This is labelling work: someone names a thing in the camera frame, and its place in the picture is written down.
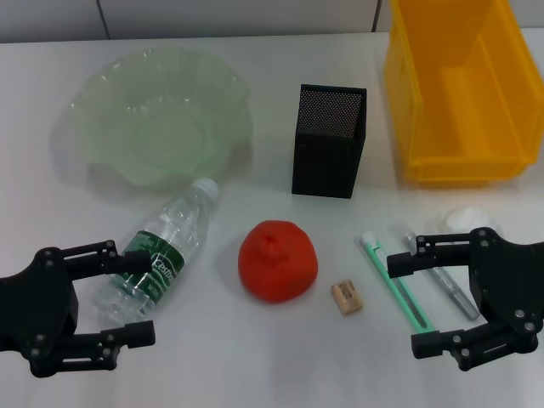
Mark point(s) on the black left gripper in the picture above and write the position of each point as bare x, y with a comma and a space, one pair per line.
40, 306

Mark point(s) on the grey marker pen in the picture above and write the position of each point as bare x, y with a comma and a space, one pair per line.
461, 299

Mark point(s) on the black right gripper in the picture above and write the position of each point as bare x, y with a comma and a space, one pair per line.
514, 280

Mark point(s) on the white paper ball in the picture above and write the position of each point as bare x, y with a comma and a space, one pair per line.
463, 219

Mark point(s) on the yellow plastic bin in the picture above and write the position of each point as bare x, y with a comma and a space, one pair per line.
463, 127

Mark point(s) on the black mesh pen holder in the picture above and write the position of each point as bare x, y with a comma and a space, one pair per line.
325, 144

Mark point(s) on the clear green-label water bottle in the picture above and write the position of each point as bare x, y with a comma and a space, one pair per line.
178, 231

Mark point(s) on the green utility knife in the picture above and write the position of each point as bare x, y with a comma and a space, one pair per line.
376, 255

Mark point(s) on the orange fruit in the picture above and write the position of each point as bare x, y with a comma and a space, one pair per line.
278, 263

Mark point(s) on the beige eraser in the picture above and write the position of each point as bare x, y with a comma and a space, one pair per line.
347, 297

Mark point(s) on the green glass fruit plate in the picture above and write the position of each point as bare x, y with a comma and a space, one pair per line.
140, 123

